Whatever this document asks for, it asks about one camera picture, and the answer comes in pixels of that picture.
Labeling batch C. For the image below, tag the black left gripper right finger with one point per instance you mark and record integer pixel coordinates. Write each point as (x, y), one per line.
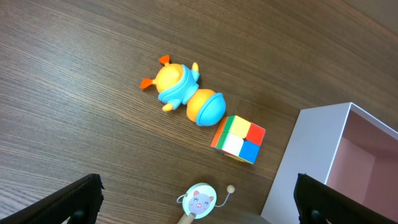
(319, 204)

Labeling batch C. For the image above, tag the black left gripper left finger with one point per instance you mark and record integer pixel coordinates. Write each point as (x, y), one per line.
(79, 203)

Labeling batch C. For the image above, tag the colourful two-by-two puzzle cube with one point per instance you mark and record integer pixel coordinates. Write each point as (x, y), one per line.
(239, 139)

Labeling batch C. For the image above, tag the white box with pink interior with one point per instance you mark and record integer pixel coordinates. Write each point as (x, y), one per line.
(345, 148)

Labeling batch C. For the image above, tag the pig face rattle drum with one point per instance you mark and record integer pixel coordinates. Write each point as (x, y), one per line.
(199, 200)

